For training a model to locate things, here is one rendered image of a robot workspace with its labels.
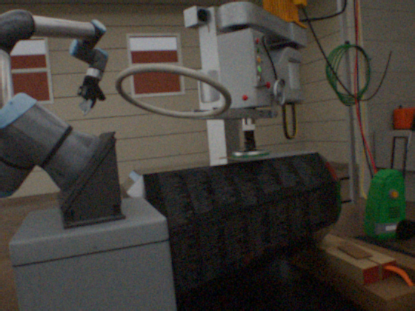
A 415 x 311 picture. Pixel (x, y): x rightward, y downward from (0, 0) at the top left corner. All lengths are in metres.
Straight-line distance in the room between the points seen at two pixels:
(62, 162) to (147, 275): 0.38
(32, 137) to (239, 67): 1.27
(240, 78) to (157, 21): 6.82
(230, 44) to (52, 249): 1.47
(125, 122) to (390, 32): 5.50
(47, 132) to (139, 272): 0.45
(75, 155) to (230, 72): 1.21
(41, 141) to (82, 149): 0.11
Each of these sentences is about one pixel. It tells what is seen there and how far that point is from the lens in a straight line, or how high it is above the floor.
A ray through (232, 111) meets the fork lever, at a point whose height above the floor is 1.15.
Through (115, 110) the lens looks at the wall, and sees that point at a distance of 8.18.
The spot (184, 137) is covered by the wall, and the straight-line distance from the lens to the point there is 8.46.
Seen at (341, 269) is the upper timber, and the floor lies 0.18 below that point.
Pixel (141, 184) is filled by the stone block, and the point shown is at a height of 0.82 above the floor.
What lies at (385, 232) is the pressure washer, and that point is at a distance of 3.36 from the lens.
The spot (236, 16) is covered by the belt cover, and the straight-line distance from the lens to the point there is 2.04.
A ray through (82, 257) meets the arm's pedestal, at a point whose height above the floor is 0.78.
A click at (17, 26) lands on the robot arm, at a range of 1.59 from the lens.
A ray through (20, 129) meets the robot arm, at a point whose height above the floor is 1.12.
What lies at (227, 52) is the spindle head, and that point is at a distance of 2.05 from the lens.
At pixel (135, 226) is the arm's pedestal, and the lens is 0.96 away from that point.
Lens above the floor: 1.08
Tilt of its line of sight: 5 degrees down
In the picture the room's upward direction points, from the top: 5 degrees counter-clockwise
